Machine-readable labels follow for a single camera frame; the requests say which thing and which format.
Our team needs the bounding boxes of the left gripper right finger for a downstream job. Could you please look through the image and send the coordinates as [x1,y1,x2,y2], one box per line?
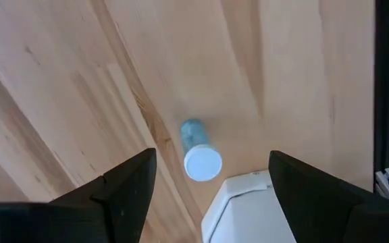
[268,150,389,243]

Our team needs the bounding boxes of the blue pill bottle white cap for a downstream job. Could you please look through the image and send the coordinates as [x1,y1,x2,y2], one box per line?
[180,117,223,182]

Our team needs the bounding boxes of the white table camera housing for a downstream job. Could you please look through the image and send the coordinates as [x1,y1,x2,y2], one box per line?
[201,169,299,243]

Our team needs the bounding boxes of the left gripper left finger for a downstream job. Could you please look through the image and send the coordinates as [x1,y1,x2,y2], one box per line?
[0,147,157,243]

